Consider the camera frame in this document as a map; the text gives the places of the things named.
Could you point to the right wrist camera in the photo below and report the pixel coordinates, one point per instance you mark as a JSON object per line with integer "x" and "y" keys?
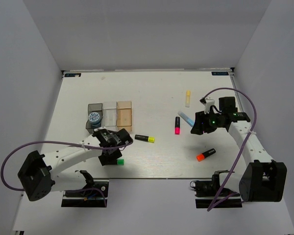
{"x": 208, "y": 103}

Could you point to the blue table label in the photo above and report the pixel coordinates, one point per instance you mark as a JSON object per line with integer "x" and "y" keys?
{"x": 219, "y": 73}
{"x": 72, "y": 75}

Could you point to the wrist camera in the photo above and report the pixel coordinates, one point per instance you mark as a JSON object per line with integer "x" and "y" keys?
{"x": 98, "y": 129}
{"x": 208, "y": 103}

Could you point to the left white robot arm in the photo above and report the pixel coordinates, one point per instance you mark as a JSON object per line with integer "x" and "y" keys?
{"x": 41, "y": 174}

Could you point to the right blue table label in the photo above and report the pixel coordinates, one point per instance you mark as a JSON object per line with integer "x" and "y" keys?
{"x": 219, "y": 73}

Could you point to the pastel yellow highlighter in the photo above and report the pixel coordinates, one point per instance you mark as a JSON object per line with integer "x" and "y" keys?
{"x": 188, "y": 98}

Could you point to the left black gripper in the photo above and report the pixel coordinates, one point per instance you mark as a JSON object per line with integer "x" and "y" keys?
{"x": 103, "y": 159}

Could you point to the orange transparent container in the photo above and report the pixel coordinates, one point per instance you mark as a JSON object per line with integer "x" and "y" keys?
{"x": 124, "y": 115}

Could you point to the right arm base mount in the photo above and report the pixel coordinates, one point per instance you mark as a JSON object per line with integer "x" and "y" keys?
{"x": 205, "y": 190}

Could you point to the yellow black highlighter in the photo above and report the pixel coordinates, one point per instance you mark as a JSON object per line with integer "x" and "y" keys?
{"x": 145, "y": 138}

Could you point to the orange black highlighter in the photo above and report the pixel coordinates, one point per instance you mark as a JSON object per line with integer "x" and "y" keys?
{"x": 205, "y": 154}

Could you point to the grey transparent container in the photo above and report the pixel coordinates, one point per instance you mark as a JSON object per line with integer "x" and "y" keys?
{"x": 95, "y": 107}

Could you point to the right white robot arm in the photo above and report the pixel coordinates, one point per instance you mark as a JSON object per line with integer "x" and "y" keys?
{"x": 264, "y": 178}

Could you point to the green black highlighter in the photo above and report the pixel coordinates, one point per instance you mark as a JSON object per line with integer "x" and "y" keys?
{"x": 120, "y": 161}

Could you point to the left blue table label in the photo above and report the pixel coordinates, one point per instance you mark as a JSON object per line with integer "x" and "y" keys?
{"x": 72, "y": 75}

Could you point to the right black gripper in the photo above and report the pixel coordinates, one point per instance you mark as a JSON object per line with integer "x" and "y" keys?
{"x": 198, "y": 127}

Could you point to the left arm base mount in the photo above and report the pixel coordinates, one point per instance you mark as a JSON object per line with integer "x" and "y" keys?
{"x": 92, "y": 196}

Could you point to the pink black highlighter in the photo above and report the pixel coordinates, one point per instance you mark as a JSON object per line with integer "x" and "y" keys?
{"x": 177, "y": 126}

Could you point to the clear transparent container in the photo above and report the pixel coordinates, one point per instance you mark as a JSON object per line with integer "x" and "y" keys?
{"x": 110, "y": 115}

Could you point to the pastel blue highlighter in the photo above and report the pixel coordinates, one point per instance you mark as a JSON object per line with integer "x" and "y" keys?
{"x": 187, "y": 119}

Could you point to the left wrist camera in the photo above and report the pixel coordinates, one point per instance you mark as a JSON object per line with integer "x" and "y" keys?
{"x": 98, "y": 129}

